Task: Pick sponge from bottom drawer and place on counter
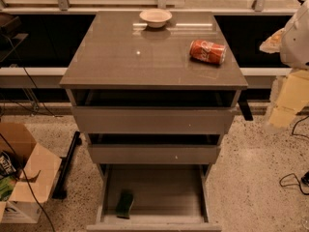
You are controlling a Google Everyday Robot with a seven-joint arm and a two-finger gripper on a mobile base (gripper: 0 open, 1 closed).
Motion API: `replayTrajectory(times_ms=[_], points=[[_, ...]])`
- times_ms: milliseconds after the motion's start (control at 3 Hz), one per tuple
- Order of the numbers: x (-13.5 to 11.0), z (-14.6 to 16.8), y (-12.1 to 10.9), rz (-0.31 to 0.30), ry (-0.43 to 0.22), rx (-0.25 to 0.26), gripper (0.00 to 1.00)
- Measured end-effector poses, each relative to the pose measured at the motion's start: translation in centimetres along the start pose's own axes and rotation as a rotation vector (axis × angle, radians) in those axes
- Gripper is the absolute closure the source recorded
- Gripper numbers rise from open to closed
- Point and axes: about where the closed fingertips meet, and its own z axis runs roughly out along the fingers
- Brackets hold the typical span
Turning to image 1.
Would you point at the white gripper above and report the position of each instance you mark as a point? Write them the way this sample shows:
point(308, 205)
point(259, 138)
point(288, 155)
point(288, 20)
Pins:
point(296, 41)

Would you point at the green yellow sponge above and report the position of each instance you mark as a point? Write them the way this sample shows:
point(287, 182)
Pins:
point(124, 204)

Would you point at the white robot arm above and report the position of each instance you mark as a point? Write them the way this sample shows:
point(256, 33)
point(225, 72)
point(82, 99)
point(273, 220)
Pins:
point(294, 50)

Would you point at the grey drawer cabinet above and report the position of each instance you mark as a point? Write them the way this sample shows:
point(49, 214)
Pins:
point(121, 52)

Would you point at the grey bottom drawer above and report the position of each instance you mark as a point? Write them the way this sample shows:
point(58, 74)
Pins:
point(167, 198)

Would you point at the grey drawer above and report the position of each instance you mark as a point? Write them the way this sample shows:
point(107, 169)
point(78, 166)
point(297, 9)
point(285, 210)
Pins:
point(153, 111)
point(167, 198)
point(154, 148)

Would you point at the grey top drawer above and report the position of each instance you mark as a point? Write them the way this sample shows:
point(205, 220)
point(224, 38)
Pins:
point(153, 111)

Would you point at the grey middle drawer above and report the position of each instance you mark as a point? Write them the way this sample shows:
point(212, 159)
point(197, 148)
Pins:
point(154, 148)

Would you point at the red soda can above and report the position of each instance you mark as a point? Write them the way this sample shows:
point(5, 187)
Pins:
point(208, 52)

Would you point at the white bowl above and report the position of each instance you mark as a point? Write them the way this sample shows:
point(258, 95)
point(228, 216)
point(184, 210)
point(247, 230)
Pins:
point(155, 18)

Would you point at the black bar on floor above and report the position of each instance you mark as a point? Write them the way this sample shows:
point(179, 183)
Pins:
point(59, 191)

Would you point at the open cardboard box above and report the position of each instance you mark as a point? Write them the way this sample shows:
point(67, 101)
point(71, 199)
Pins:
point(37, 169)

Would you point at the snack bag in box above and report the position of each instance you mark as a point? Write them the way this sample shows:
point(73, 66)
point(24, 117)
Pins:
point(7, 165)

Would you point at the green packet in box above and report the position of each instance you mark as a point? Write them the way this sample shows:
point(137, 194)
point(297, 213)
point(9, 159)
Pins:
point(7, 185)

